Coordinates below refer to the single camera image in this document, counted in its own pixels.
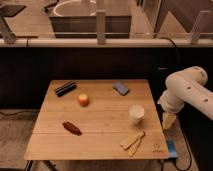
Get white paper cup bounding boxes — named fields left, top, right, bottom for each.
left=129, top=105, right=145, bottom=124

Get white guard rail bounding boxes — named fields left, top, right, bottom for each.
left=0, top=11, right=213, bottom=48

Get wooden folding table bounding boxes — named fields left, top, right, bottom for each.
left=24, top=80, right=168, bottom=160

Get black cable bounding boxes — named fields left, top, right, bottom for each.
left=159, top=36, right=182, bottom=75

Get red yellow apple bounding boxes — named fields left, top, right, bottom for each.
left=78, top=94, right=89, bottom=106

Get blue box under table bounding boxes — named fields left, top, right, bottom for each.
left=167, top=140, right=178, bottom=159

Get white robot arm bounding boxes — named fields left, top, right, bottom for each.
left=158, top=66, right=213, bottom=130

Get brown snack bag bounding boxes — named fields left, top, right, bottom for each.
left=63, top=121, right=82, bottom=136

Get blue sponge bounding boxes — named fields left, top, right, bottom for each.
left=113, top=82, right=129, bottom=96

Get wooden tongs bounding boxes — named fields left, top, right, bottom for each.
left=120, top=131, right=145, bottom=157

